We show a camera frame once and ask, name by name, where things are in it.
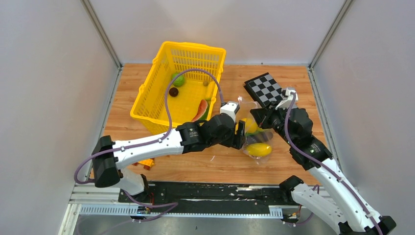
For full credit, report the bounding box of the dark brown round fruit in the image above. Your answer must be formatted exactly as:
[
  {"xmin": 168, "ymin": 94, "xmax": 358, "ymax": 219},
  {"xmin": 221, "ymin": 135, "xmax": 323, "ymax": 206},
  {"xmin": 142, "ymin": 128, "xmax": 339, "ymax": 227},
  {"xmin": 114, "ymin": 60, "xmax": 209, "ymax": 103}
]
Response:
[{"xmin": 168, "ymin": 87, "xmax": 179, "ymax": 97}]

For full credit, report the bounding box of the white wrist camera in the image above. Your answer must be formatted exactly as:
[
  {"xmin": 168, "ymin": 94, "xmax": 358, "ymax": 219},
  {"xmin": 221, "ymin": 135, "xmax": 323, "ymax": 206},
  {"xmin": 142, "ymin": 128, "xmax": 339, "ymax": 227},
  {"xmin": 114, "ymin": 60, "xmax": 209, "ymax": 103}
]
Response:
[
  {"xmin": 220, "ymin": 101, "xmax": 240, "ymax": 123},
  {"xmin": 276, "ymin": 87, "xmax": 298, "ymax": 110}
]

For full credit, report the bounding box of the purple eggplant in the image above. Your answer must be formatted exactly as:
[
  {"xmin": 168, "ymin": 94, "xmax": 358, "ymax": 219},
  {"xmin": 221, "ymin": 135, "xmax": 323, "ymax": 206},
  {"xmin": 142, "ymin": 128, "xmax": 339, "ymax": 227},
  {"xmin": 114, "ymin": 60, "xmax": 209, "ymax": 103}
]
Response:
[{"xmin": 246, "ymin": 131, "xmax": 274, "ymax": 145}]

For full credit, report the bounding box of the clear zip top bag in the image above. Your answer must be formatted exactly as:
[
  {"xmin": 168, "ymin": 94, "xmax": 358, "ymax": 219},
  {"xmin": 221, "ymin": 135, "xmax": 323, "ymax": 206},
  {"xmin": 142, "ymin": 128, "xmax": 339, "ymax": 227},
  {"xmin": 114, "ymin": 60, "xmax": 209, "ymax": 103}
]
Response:
[{"xmin": 237, "ymin": 96, "xmax": 274, "ymax": 165}]

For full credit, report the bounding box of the yellow lemon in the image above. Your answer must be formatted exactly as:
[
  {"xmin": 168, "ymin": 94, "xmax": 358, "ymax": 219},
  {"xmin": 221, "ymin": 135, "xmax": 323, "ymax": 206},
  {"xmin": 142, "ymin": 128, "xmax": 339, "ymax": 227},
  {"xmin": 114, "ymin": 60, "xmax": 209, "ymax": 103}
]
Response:
[{"xmin": 245, "ymin": 118, "xmax": 258, "ymax": 134}]

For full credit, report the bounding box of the black white chessboard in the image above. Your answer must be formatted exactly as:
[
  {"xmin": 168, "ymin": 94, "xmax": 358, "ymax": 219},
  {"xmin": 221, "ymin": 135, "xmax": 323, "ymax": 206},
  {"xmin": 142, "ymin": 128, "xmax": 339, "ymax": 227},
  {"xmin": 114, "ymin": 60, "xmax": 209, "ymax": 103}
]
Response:
[{"xmin": 244, "ymin": 72, "xmax": 284, "ymax": 108}]

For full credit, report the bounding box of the yellow plastic basket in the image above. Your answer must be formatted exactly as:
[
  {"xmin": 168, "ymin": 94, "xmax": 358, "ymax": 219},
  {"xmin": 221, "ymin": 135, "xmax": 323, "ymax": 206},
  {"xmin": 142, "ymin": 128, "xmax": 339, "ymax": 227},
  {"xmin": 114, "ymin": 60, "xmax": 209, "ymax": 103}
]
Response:
[{"xmin": 130, "ymin": 41, "xmax": 226, "ymax": 134}]

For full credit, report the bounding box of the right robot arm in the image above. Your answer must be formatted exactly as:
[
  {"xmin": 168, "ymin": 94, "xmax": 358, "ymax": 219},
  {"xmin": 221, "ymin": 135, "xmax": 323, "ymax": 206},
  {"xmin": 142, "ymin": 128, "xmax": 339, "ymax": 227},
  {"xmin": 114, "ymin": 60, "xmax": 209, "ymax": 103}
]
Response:
[{"xmin": 250, "ymin": 106, "xmax": 396, "ymax": 235}]

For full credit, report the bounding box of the green round vegetable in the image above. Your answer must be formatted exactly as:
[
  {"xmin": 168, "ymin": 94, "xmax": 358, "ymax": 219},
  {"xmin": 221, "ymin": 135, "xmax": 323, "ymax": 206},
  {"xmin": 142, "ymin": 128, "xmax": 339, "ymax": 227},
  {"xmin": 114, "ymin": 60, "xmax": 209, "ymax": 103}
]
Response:
[{"xmin": 172, "ymin": 73, "xmax": 185, "ymax": 87}]

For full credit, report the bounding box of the yellow toy car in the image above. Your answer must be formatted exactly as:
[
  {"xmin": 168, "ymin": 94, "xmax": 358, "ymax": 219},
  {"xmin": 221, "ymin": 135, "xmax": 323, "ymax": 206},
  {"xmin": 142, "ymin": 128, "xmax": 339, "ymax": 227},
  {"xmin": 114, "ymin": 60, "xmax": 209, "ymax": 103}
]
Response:
[{"xmin": 132, "ymin": 158, "xmax": 155, "ymax": 170}]

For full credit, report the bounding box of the watermelon slice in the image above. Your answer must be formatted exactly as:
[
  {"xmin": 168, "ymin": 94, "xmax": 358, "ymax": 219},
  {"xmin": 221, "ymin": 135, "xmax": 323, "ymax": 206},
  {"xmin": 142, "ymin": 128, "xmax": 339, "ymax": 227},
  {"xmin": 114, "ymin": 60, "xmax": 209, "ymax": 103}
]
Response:
[{"xmin": 191, "ymin": 99, "xmax": 209, "ymax": 122}]

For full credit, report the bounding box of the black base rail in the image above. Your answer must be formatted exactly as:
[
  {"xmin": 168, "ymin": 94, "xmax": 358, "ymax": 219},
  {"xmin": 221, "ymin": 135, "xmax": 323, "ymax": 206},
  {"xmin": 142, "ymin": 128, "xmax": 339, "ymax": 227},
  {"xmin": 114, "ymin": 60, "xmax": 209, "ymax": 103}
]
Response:
[{"xmin": 69, "ymin": 180, "xmax": 313, "ymax": 218}]

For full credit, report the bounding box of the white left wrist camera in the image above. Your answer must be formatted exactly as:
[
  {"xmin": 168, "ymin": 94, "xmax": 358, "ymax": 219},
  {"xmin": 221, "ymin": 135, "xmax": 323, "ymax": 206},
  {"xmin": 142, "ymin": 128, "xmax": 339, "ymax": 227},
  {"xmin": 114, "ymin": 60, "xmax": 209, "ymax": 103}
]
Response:
[{"xmin": 220, "ymin": 101, "xmax": 240, "ymax": 123}]

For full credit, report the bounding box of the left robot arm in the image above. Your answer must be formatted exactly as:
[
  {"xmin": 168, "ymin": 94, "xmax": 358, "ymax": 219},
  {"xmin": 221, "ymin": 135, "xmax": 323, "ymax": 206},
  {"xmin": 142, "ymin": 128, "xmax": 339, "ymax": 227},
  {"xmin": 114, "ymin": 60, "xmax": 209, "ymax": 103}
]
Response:
[{"xmin": 92, "ymin": 114, "xmax": 245, "ymax": 202}]

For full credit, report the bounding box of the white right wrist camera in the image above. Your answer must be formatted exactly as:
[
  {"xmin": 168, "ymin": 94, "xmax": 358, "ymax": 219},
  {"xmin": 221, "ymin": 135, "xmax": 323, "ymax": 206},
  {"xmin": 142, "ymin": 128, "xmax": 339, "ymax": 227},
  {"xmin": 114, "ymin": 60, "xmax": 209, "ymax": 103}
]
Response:
[{"xmin": 276, "ymin": 87, "xmax": 298, "ymax": 110}]

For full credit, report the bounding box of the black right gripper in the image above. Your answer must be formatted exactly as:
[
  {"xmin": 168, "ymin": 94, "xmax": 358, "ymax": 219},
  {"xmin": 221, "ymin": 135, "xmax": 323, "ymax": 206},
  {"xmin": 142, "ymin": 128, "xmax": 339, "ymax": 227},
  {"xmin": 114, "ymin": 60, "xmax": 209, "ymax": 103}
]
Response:
[{"xmin": 250, "ymin": 101, "xmax": 295, "ymax": 146}]

